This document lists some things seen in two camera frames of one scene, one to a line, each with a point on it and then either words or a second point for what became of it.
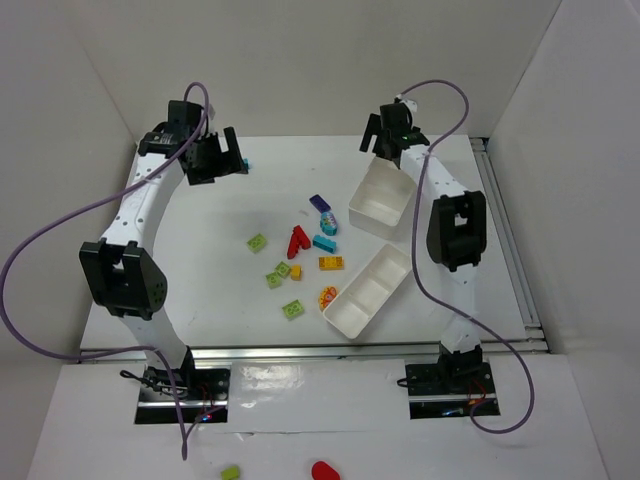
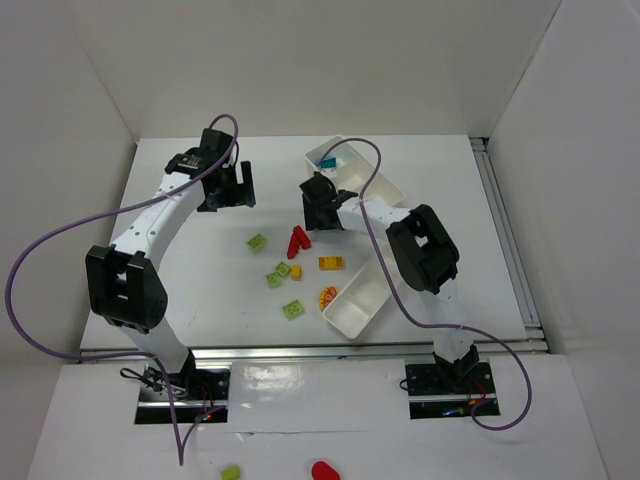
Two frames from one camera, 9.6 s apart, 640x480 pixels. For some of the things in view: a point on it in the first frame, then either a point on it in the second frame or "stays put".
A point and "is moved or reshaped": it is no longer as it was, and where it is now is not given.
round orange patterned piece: x=326 y=296 stays put
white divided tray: x=383 y=203 is moved or reshaped
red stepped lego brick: x=298 y=239 stays put
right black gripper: x=379 y=142 -> x=318 y=212
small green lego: x=273 y=279 stays put
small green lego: x=282 y=269 stays put
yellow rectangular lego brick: x=331 y=262 stays put
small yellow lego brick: x=296 y=271 stays put
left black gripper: x=211 y=159 -> x=232 y=191
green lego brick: x=293 y=310 stays put
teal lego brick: x=324 y=243 -> x=329 y=163
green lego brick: x=257 y=243 stays put
